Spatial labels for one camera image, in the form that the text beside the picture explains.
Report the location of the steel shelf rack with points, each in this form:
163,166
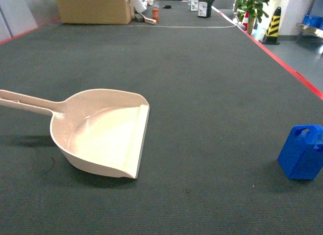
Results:
312,21

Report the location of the beige plastic dustpan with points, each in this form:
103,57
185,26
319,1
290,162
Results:
99,131

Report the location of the black white carton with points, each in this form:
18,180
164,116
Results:
194,5
204,8

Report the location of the blue plastic block part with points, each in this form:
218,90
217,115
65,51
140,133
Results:
301,155

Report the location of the large cardboard box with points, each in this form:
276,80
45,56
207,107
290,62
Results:
95,11

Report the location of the orange can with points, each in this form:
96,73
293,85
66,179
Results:
155,14

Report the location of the green potted plant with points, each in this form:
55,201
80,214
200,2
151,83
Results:
255,10

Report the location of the black white carton rear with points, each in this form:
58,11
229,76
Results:
194,5

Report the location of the beige brush handle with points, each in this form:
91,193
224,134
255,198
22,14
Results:
148,20

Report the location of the red white traffic cone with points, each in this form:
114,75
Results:
245,21

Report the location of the yellow black traffic cone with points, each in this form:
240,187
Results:
271,34

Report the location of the black white carton front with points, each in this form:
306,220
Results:
204,8

